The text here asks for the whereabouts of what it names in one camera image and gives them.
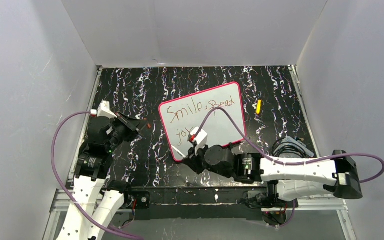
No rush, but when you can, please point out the pink framed whiteboard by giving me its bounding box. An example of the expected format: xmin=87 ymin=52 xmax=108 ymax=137
xmin=158 ymin=82 xmax=247 ymax=162

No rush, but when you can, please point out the white marker pen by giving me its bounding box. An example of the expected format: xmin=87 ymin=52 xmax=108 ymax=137
xmin=171 ymin=145 xmax=187 ymax=159

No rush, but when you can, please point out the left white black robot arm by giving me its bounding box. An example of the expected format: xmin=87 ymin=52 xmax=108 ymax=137
xmin=51 ymin=110 xmax=147 ymax=240

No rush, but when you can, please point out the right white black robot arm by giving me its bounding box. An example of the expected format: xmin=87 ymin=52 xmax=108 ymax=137
xmin=181 ymin=145 xmax=363 ymax=202

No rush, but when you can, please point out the black whiteboard stand clip right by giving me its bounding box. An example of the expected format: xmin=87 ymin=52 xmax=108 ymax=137
xmin=227 ymin=142 xmax=234 ymax=150

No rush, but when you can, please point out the yellow marker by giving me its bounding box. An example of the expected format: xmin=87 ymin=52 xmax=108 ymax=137
xmin=255 ymin=99 xmax=262 ymax=115

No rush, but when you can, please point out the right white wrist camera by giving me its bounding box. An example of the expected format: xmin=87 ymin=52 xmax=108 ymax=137
xmin=188 ymin=127 xmax=208 ymax=156

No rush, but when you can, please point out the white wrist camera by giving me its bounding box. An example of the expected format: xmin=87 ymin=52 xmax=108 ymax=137
xmin=90 ymin=100 xmax=117 ymax=119
xmin=188 ymin=127 xmax=208 ymax=156

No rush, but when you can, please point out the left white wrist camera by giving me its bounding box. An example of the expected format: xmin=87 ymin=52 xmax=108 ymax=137
xmin=90 ymin=100 xmax=117 ymax=119

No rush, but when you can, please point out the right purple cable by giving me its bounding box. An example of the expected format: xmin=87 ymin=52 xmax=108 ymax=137
xmin=191 ymin=107 xmax=384 ymax=228

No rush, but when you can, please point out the purple cable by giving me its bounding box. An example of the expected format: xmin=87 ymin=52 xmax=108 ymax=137
xmin=191 ymin=107 xmax=384 ymax=228
xmin=51 ymin=111 xmax=145 ymax=240

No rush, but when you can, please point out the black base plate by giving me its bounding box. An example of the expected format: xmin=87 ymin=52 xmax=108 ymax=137
xmin=100 ymin=187 xmax=287 ymax=221

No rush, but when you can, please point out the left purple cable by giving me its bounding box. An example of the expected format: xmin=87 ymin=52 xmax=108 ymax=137
xmin=51 ymin=111 xmax=145 ymax=240

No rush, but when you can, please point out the aluminium rail frame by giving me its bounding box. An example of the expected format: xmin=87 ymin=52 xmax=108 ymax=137
xmin=42 ymin=66 xmax=354 ymax=240

